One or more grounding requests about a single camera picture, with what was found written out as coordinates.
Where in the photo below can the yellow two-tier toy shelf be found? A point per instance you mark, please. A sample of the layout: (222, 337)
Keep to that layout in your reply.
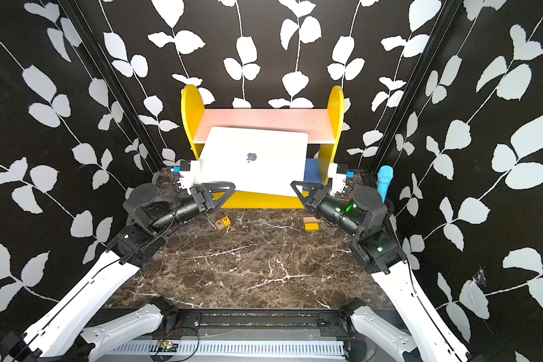
(323, 126)

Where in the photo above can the wooden number cube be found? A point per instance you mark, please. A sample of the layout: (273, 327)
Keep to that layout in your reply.
(219, 224)

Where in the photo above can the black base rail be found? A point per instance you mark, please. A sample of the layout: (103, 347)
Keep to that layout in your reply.
(188, 322)

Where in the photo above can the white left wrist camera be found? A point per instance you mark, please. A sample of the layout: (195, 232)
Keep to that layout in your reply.
(185, 174)

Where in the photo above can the wooden block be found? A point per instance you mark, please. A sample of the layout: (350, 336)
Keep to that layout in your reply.
(310, 220)

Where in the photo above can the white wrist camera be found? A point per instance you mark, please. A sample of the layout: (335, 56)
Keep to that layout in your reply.
(185, 174)
(339, 174)

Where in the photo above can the small green circuit board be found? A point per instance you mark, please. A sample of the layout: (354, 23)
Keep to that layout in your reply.
(167, 347)

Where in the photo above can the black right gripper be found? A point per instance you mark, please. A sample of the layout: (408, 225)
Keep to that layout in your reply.
(320, 204)

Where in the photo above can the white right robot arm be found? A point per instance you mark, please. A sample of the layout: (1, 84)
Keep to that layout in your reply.
(425, 336)

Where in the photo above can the white slotted cable duct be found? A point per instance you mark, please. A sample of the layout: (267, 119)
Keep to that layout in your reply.
(234, 348)

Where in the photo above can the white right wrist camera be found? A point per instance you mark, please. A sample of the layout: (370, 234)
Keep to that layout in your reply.
(339, 174)

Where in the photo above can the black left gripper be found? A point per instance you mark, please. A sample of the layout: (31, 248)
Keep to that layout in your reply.
(202, 199)

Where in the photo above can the silver laptop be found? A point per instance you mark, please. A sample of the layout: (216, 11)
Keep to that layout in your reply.
(259, 161)

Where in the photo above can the yellow number cube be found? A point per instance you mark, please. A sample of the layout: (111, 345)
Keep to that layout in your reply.
(226, 221)

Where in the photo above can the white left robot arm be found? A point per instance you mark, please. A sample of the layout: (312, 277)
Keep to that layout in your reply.
(63, 334)

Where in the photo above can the yellow flat block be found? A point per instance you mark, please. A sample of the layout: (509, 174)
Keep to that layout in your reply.
(311, 226)

